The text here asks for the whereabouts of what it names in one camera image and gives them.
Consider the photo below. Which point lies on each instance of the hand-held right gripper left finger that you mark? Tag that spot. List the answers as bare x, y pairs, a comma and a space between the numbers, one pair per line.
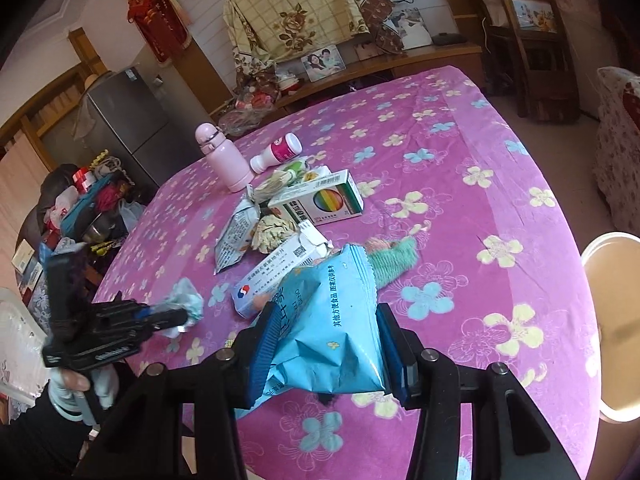
261, 355

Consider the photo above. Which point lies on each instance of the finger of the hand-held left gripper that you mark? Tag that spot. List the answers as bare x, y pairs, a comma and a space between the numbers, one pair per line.
160, 320
122, 306

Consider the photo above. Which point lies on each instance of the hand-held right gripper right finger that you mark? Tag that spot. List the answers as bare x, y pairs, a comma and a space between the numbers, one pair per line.
395, 355

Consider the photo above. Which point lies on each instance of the pale blue wrapper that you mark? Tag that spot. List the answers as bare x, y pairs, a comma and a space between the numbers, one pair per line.
186, 300

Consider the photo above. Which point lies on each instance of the blue snack packet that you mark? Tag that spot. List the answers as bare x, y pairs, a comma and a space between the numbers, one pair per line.
325, 330

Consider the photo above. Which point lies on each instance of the silver orange snack packet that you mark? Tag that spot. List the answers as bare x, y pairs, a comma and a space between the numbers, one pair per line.
235, 240

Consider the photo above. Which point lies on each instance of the beige paper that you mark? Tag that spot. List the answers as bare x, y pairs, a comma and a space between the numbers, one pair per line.
272, 232

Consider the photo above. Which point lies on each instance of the white round bin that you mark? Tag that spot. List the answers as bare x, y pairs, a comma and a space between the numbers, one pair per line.
607, 270

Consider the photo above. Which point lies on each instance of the person's left forearm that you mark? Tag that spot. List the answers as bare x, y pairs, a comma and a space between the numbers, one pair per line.
35, 440

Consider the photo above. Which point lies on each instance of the person's left hand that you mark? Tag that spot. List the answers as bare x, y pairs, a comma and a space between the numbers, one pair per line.
67, 395

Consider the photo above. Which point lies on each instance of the clear plastic cover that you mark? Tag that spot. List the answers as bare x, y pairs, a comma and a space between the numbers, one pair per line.
20, 345

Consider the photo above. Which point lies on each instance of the metal bowl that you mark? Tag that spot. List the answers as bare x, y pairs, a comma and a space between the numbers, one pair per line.
100, 230

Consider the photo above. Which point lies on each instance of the white box blue-red logo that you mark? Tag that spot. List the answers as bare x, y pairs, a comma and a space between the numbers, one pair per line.
280, 270

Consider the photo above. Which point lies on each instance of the green fuzzy cloth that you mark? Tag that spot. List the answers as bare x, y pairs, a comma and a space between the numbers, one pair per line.
395, 265

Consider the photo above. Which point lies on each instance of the white plastic bag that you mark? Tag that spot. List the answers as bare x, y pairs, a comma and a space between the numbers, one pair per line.
131, 215

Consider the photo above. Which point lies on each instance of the white box rainbow circle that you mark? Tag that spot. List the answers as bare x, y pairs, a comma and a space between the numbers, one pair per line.
320, 200

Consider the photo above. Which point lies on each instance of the pink water bottle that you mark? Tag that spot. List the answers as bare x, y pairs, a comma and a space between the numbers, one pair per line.
225, 160

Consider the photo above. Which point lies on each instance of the pink floral tablecloth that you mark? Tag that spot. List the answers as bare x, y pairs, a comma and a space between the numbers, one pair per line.
450, 185

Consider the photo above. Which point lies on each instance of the grey refrigerator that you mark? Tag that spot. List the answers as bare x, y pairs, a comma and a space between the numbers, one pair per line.
125, 120

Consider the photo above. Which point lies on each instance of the green white wrapper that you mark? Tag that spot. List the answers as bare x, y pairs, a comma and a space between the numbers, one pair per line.
292, 170

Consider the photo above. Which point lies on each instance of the white bottle pink label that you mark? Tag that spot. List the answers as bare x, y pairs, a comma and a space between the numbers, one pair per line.
277, 152

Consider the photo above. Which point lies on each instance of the red plastic bag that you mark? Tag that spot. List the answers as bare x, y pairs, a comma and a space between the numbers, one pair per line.
255, 90

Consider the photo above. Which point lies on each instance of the wooden cabinet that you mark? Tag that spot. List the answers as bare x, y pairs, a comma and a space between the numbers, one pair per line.
400, 67

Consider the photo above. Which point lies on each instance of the floral covered sofa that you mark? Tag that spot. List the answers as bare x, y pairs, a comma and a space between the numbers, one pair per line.
620, 160

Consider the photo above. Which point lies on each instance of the small framed photo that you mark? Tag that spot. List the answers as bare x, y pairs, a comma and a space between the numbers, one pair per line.
324, 64

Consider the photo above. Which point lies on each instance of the black device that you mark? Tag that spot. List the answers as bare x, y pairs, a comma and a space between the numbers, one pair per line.
447, 38

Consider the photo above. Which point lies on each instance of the large unframed photo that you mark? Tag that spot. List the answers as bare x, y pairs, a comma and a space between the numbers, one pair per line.
410, 30

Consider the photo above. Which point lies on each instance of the wooden ladder shelf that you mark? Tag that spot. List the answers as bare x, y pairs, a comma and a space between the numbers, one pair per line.
540, 60

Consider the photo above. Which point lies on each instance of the brown patterned bag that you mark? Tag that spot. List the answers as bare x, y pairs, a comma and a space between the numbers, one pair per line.
377, 20

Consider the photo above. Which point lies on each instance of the yellow floral cloth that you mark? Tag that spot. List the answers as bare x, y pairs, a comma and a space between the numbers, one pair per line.
295, 5

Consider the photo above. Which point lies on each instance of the framed floral picture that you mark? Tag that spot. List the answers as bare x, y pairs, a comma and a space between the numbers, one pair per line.
532, 12

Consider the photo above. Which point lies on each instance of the red knot wall hanging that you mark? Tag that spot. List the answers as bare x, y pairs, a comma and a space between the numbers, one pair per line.
155, 15

